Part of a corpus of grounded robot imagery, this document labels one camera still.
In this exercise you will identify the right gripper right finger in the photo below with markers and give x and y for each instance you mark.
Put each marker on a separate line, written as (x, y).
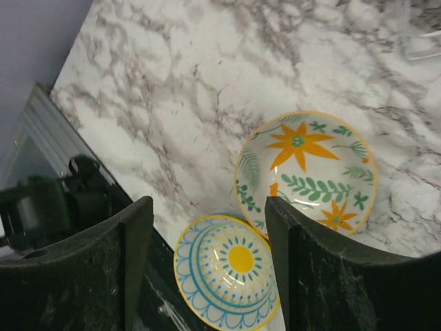
(327, 281)

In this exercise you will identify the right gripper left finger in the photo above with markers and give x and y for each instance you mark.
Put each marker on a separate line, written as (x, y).
(89, 281)

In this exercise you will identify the yellow sun blue bowl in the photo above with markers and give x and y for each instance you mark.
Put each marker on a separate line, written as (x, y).
(224, 272)

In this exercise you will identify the orange flower leaf bowl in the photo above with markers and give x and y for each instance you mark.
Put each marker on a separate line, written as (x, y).
(315, 162)

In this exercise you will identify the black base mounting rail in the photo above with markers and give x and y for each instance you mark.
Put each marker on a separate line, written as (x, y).
(41, 211)

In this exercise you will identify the white wire dish rack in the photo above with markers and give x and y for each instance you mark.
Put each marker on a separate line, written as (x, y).
(422, 46)

